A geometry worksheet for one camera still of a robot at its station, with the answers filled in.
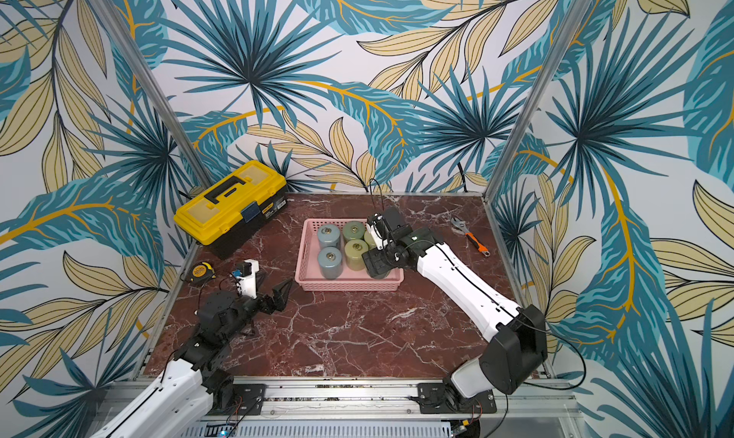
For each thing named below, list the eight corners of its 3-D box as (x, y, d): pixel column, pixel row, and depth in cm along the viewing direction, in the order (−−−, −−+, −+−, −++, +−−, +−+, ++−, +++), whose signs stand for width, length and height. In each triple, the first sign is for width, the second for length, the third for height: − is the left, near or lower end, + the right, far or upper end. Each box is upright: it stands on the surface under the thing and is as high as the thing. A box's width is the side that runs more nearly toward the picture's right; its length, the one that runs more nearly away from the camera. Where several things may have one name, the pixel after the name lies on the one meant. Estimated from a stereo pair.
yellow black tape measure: (189, 284, 95) (184, 279, 93) (197, 266, 100) (192, 261, 97) (213, 284, 96) (208, 279, 93) (219, 267, 100) (215, 261, 97)
